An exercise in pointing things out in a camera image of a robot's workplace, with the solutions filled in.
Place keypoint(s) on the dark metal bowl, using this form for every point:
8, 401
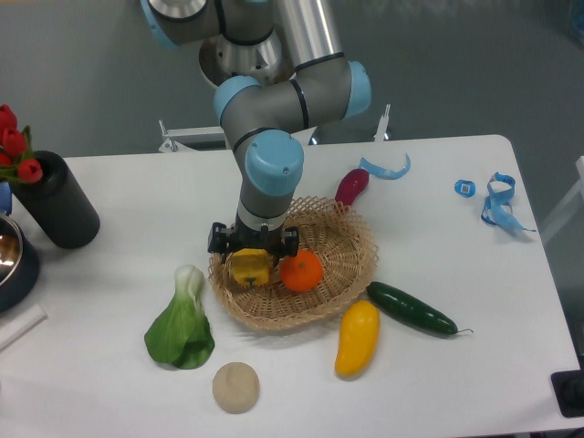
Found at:
20, 265

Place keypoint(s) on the green bok choy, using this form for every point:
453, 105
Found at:
181, 335

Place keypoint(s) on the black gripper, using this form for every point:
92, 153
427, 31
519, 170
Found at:
254, 232

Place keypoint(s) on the white metal base frame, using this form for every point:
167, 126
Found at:
213, 138

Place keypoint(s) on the black cylindrical vase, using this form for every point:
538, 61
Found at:
58, 203

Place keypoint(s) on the blue object behind vase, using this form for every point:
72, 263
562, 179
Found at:
6, 204

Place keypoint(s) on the curved blue tape strip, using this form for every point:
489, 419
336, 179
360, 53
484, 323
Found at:
385, 173

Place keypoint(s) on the yellow bell pepper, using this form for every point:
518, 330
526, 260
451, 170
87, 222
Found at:
250, 267

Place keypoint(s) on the woven wicker basket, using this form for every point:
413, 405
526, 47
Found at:
344, 244

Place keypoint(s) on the beige round bun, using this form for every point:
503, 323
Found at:
236, 387

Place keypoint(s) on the small blue tape roll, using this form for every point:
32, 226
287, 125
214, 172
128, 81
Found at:
465, 188

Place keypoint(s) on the purple eggplant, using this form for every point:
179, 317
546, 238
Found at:
352, 185

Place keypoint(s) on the black device at edge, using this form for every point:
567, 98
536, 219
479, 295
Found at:
568, 388

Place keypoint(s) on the yellow mango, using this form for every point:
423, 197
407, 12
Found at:
359, 332

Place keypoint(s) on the white frame at right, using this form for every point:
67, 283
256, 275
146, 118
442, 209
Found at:
565, 209

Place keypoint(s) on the tangled blue ribbon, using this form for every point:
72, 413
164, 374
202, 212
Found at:
497, 209

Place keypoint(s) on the green cucumber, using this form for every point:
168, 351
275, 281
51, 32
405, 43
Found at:
411, 311

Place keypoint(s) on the red tulip bouquet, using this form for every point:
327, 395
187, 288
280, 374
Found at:
18, 161

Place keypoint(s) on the white paper strip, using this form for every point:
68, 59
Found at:
14, 327

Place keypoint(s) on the orange fruit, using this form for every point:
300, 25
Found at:
302, 272

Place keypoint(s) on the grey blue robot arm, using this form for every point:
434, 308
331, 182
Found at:
260, 119

